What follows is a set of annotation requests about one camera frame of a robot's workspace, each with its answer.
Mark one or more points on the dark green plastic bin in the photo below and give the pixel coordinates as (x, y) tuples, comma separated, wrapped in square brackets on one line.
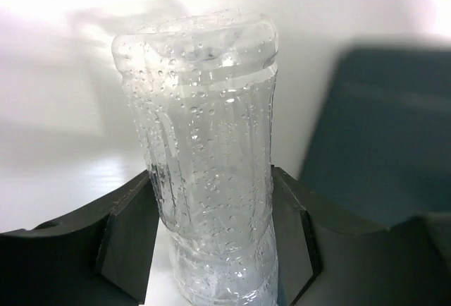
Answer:
[(381, 145)]

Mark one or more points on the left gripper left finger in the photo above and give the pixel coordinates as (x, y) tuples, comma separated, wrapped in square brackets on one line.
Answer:
[(99, 254)]

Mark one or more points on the clear bottle white cap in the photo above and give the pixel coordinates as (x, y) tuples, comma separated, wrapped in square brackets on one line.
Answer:
[(201, 91)]

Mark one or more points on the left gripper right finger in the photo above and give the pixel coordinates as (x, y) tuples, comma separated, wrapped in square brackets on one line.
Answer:
[(329, 256)]

